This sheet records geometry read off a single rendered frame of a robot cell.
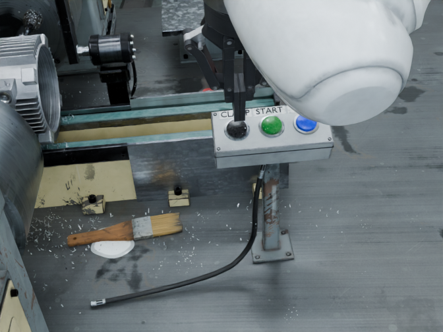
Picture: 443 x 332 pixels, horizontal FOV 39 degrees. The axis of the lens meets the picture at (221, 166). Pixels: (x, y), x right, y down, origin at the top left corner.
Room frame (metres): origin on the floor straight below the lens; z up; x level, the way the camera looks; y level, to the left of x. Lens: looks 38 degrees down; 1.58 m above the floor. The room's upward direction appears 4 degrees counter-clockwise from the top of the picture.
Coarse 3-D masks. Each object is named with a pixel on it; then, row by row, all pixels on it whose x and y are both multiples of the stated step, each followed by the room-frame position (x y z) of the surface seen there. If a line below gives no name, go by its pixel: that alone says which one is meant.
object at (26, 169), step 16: (0, 112) 0.74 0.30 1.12; (16, 112) 0.76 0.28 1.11; (0, 128) 0.70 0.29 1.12; (16, 128) 0.73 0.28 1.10; (0, 144) 0.68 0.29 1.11; (16, 144) 0.70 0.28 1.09; (32, 144) 0.74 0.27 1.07; (0, 160) 0.65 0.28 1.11; (16, 160) 0.67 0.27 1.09; (32, 160) 0.71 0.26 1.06; (0, 176) 0.62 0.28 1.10; (16, 176) 0.65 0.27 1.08; (32, 176) 0.69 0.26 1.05; (16, 192) 0.63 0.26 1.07; (32, 192) 0.67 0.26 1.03; (16, 208) 0.60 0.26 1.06; (32, 208) 0.66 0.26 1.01; (16, 224) 0.60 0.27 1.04; (16, 240) 0.60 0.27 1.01
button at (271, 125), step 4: (272, 116) 0.75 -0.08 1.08; (264, 120) 0.74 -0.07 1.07; (268, 120) 0.74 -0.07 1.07; (272, 120) 0.74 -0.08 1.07; (276, 120) 0.74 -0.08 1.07; (280, 120) 0.75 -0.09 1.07; (264, 124) 0.74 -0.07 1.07; (268, 124) 0.74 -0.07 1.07; (272, 124) 0.74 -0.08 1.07; (276, 124) 0.74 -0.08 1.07; (280, 124) 0.74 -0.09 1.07; (264, 128) 0.73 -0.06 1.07; (268, 128) 0.73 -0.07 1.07; (272, 128) 0.73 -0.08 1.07; (276, 128) 0.73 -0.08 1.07; (280, 128) 0.73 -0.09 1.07; (268, 132) 0.73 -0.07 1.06; (272, 132) 0.73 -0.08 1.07; (276, 132) 0.73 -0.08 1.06
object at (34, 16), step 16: (0, 0) 1.18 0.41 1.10; (16, 0) 1.18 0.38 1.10; (32, 0) 1.18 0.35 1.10; (48, 0) 1.19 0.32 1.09; (80, 0) 1.33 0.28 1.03; (0, 16) 1.18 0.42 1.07; (16, 16) 1.18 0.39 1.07; (32, 16) 1.16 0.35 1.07; (48, 16) 1.19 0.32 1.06; (0, 32) 1.18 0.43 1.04; (16, 32) 1.18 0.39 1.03; (32, 32) 1.18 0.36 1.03; (48, 32) 1.18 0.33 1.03; (64, 48) 1.19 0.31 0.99
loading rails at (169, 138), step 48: (192, 96) 1.06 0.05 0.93; (48, 144) 0.95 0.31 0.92; (96, 144) 0.93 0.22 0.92; (144, 144) 0.90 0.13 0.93; (192, 144) 0.91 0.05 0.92; (48, 192) 0.91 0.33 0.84; (96, 192) 0.91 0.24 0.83; (144, 192) 0.90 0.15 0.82; (192, 192) 0.91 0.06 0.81; (240, 192) 0.91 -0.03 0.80
